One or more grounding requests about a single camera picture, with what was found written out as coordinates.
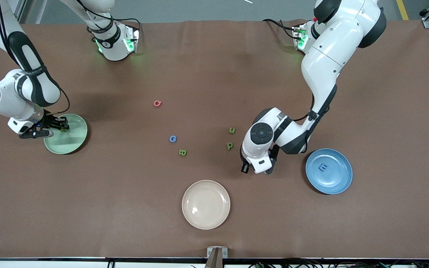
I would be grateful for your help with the red letter Q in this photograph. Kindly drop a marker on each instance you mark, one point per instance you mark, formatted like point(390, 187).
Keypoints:
point(155, 104)

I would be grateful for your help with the green letter N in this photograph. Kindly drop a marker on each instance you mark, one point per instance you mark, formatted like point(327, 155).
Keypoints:
point(64, 130)

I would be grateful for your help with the silver camera mount bracket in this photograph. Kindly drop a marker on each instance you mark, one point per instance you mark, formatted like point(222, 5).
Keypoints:
point(209, 252)

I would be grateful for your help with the blue letter E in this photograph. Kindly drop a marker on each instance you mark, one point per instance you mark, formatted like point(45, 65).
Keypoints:
point(323, 167)

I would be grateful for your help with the brown table mat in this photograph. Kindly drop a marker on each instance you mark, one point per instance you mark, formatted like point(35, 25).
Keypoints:
point(214, 74)

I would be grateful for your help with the light green plate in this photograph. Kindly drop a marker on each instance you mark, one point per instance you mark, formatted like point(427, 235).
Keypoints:
point(73, 141)

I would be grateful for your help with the green letter B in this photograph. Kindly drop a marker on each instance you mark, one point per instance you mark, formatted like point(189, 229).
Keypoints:
point(181, 152)

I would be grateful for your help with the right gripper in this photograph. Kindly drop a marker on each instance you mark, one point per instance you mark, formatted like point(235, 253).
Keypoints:
point(51, 121)

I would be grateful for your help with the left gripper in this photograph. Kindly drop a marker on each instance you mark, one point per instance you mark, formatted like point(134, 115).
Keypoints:
point(244, 168)

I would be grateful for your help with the blue letter G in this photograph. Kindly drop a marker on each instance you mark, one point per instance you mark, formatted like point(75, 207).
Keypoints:
point(170, 139)

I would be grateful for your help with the blue plate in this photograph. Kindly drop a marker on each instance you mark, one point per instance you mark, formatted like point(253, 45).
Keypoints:
point(337, 182)

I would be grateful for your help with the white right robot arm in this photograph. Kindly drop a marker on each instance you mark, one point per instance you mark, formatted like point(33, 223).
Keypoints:
point(2, 96)

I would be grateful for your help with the grey camera pole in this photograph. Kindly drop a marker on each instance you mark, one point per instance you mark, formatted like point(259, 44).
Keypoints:
point(214, 262)

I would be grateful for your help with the beige plate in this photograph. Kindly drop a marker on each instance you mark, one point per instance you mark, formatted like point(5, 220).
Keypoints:
point(206, 204)

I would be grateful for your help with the silver arm base box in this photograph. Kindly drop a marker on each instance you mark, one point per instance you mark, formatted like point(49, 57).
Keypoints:
point(298, 37)
point(135, 37)

